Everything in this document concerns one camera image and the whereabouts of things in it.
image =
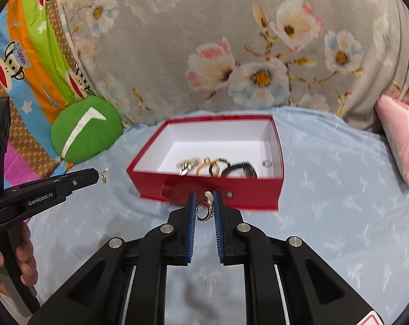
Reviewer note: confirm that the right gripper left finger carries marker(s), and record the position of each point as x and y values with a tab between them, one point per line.
124	282

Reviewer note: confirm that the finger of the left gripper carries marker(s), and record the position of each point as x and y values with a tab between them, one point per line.
65	184

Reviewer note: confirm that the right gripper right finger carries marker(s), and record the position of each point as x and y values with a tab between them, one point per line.
286	282

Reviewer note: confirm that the gold hoop earring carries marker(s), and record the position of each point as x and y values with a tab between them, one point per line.
103	175

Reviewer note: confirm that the black wristwatch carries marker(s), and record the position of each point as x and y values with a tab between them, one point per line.
245	167

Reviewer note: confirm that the silver hoop earring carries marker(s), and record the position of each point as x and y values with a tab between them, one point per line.
267	163

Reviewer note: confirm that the gold clasp charm earring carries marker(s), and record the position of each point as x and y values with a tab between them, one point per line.
204	211

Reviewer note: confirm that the red jewelry box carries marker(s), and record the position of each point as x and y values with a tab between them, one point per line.
240	155

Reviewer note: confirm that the green round plush cushion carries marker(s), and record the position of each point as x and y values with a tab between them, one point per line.
85	129

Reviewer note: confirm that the light blue bed sheet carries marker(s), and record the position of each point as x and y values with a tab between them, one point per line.
342	195

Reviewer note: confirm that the colourful monkey cartoon bedding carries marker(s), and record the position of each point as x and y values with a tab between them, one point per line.
42	78

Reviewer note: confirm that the gold beaded bangle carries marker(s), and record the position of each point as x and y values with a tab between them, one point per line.
207	162

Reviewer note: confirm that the grey floral blanket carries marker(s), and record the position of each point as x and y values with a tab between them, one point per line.
155	59

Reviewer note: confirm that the pink white pillow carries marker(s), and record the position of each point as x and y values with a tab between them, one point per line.
394	117

